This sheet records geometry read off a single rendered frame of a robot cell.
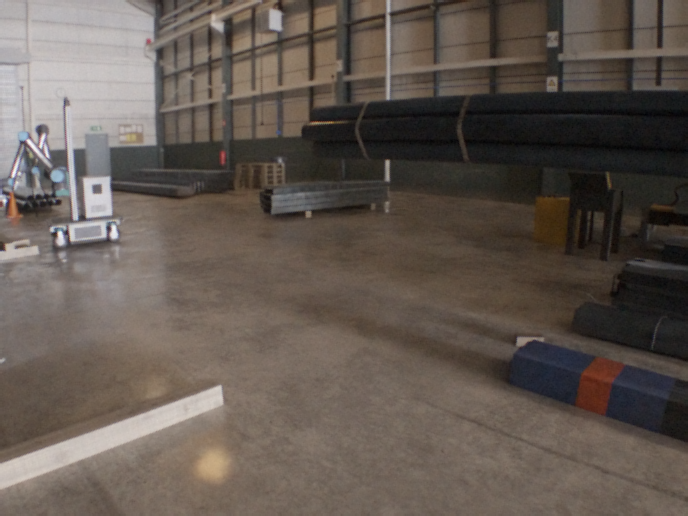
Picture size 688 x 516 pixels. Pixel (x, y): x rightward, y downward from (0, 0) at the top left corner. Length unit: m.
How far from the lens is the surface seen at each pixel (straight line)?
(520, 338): 2.85
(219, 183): 12.44
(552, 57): 10.43
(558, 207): 6.07
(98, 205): 6.37
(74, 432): 1.98
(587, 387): 2.25
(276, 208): 7.50
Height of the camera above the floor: 1.09
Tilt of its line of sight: 13 degrees down
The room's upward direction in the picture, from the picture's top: straight up
